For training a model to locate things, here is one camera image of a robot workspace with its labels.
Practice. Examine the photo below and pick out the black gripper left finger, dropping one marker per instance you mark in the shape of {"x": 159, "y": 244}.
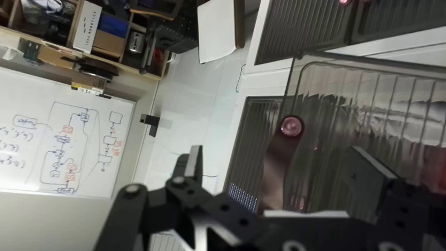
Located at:
{"x": 192, "y": 162}

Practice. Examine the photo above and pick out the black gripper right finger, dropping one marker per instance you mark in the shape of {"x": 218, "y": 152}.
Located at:
{"x": 367, "y": 179}

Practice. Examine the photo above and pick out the black yellow whiteboard eraser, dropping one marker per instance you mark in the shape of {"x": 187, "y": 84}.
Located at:
{"x": 88, "y": 89}

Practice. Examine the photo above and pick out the white flat board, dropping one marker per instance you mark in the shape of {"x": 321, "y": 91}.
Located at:
{"x": 218, "y": 28}

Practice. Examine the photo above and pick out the black flat round device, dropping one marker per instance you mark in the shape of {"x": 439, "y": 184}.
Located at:
{"x": 92, "y": 67}

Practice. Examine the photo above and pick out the plain brown cardboard box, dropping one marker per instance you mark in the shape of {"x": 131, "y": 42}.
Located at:
{"x": 109, "y": 46}

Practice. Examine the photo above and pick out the blue storage box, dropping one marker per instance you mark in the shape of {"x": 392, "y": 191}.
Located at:
{"x": 113, "y": 24}

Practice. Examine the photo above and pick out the whiteboard with flowchart drawings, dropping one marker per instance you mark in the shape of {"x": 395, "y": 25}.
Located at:
{"x": 28, "y": 153}

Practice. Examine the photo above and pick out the white printed cardboard box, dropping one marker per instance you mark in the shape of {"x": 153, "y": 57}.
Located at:
{"x": 87, "y": 25}

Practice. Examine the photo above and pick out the wooden storage shelf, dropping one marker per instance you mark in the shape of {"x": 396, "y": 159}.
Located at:
{"x": 50, "y": 53}

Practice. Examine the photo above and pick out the small black box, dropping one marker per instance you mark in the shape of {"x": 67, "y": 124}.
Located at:
{"x": 28, "y": 49}

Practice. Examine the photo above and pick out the small black bracket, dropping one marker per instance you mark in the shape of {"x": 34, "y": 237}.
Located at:
{"x": 149, "y": 123}

